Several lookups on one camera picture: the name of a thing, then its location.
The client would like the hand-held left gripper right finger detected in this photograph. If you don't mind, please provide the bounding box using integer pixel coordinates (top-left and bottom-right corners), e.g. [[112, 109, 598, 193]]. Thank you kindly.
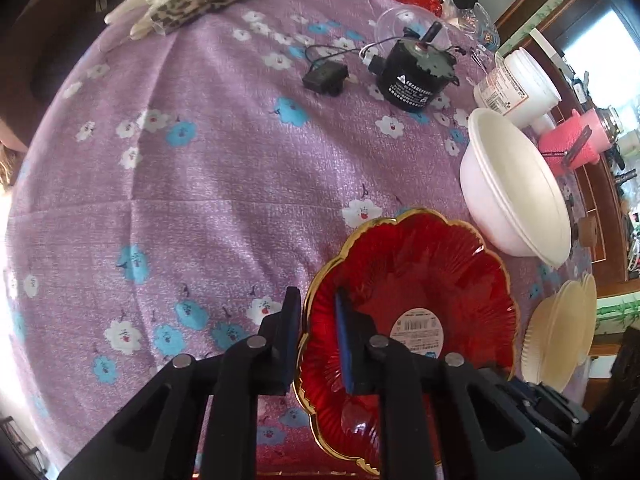
[[334, 287, 583, 480]]

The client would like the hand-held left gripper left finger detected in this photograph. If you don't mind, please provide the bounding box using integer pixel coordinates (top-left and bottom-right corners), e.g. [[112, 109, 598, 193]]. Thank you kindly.
[[57, 286, 303, 480]]

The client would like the red gold-rimmed glass plate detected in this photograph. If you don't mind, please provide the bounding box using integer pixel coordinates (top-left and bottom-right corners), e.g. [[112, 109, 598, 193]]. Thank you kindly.
[[292, 207, 521, 476]]

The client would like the white disposable bowl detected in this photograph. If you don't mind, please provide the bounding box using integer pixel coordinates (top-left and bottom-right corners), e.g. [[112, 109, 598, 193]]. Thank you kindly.
[[459, 107, 573, 269]]

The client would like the beige paper plate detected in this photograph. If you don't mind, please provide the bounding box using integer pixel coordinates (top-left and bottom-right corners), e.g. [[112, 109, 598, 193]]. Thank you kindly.
[[580, 272, 599, 357], [521, 280, 592, 393]]

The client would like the purple floral tablecloth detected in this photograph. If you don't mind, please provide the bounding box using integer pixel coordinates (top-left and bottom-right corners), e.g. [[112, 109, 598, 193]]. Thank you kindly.
[[5, 0, 601, 477]]

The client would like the small black adapter box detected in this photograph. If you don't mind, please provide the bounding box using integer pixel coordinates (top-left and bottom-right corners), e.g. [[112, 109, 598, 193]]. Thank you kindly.
[[302, 62, 349, 96]]

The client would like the pink knit-sleeved bottle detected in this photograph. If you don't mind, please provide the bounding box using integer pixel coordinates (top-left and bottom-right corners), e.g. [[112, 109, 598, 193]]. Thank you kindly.
[[537, 107, 623, 177]]

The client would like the black electric motor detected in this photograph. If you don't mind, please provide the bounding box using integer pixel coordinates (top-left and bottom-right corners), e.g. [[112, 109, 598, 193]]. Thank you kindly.
[[375, 22, 461, 113]]

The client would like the white plastic jar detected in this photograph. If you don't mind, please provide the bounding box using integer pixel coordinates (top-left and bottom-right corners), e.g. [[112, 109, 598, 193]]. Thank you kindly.
[[472, 47, 563, 128]]

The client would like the clear plastic dome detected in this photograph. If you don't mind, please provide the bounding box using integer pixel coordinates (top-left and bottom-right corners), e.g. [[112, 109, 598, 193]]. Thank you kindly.
[[375, 5, 442, 57]]

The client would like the clear plastic bag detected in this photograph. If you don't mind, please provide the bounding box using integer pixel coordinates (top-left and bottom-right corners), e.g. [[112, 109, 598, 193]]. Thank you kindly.
[[440, 0, 501, 54]]

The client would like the thin black cable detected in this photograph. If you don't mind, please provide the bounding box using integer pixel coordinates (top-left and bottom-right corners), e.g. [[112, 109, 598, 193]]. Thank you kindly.
[[302, 44, 362, 70]]

